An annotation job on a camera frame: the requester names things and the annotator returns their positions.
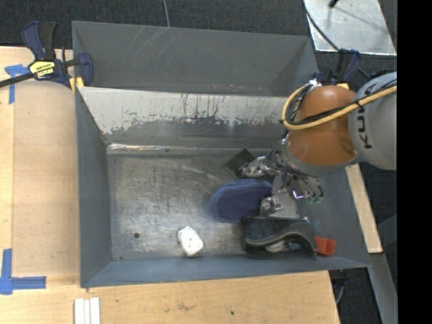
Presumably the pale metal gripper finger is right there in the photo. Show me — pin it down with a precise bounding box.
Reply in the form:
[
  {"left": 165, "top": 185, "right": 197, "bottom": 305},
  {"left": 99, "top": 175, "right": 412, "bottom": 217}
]
[
  {"left": 238, "top": 156, "right": 275, "bottom": 179},
  {"left": 259, "top": 196, "right": 285, "bottom": 217}
]

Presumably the red block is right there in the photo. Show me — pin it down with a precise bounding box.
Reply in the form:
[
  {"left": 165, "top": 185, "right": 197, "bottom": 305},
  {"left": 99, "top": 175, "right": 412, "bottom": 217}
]
[{"left": 314, "top": 236, "right": 337, "bottom": 257}]

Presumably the black curved shoe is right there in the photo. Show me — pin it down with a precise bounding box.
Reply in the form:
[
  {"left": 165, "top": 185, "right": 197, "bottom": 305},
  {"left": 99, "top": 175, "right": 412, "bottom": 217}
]
[{"left": 240, "top": 215, "right": 319, "bottom": 257}]

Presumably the grey metal bin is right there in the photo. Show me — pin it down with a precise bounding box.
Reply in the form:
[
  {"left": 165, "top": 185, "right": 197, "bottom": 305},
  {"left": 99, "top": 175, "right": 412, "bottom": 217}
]
[{"left": 70, "top": 20, "right": 373, "bottom": 289}]

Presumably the black flat square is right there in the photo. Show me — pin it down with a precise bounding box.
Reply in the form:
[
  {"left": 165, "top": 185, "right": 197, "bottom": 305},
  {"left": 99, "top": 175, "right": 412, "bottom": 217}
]
[{"left": 223, "top": 148, "right": 257, "bottom": 176}]

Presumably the white dotted block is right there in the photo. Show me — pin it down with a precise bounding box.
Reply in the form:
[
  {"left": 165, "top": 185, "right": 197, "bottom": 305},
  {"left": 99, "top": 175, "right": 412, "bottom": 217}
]
[{"left": 176, "top": 225, "right": 205, "bottom": 258}]

